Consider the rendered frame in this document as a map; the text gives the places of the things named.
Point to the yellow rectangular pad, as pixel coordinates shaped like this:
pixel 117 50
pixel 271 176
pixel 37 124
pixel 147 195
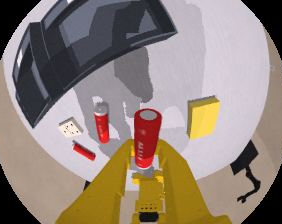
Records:
pixel 202 117

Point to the red battery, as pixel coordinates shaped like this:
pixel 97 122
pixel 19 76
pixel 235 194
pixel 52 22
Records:
pixel 83 151
pixel 101 117
pixel 147 124

